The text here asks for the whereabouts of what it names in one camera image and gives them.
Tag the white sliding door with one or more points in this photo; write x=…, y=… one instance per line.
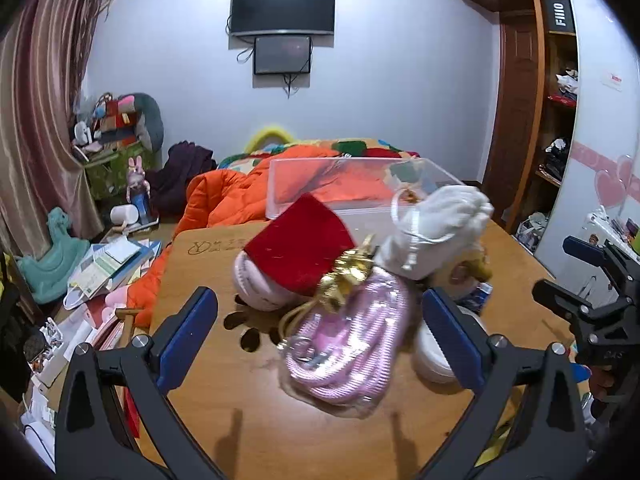
x=600, y=135

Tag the green patterned box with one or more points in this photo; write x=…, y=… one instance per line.
x=107, y=172

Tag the wooden desk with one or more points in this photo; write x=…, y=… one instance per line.
x=210, y=265

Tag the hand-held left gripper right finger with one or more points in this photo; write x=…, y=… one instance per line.
x=450, y=335

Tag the clear plastic storage box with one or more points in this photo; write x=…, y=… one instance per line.
x=300, y=182

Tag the dark blue barcode packet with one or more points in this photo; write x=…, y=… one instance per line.
x=475, y=297

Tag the colourful patchwork blanket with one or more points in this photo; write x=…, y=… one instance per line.
x=350, y=147

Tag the black box on shelf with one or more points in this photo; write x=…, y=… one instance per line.
x=557, y=15

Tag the dark purple clothing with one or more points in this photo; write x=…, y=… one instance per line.
x=182, y=170

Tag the grey cushion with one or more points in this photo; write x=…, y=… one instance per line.
x=150, y=120

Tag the yellow curved pillow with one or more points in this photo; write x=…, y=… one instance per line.
x=270, y=135

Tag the white paper roll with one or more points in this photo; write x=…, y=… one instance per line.
x=124, y=215

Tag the rabbit doll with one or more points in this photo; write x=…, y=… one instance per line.
x=136, y=190

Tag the orange quilt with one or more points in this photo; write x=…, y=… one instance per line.
x=225, y=195

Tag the red velvet pouch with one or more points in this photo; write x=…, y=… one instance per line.
x=300, y=245

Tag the white round jar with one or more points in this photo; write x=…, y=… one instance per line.
x=435, y=360

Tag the small wall-mounted screen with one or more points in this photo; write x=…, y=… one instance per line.
x=282, y=55

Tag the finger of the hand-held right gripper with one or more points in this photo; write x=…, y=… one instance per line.
x=560, y=297
x=582, y=249

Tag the wall-mounted black television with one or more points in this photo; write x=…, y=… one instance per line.
x=282, y=7

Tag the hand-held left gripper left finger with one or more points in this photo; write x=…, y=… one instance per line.
x=190, y=332

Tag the pile of papers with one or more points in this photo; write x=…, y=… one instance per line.
x=110, y=265

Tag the pink striped curtain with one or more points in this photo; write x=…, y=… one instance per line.
x=40, y=110

